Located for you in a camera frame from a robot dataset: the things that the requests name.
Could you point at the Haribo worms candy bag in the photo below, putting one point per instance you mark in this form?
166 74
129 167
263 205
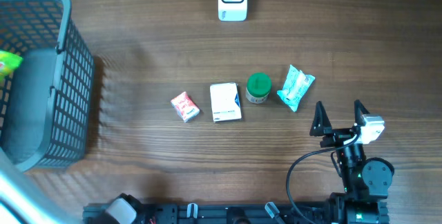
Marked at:
10 62

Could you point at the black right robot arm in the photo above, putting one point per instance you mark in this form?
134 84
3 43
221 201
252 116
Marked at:
366 180

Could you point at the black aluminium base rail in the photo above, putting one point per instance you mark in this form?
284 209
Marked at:
316 212

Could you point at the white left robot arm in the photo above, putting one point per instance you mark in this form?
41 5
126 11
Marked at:
28 204

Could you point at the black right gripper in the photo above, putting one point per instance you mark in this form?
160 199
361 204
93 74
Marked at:
335 135

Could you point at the red white tissue pack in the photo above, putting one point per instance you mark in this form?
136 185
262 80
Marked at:
185 107

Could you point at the grey plastic shopping basket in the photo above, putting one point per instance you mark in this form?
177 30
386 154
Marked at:
45 102

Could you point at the white cardboard box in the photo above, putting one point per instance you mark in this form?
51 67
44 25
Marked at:
225 102

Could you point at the mint green tissue pack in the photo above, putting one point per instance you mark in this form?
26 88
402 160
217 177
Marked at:
296 85

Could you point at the green lid spice jar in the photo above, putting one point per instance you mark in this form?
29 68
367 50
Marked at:
258 88

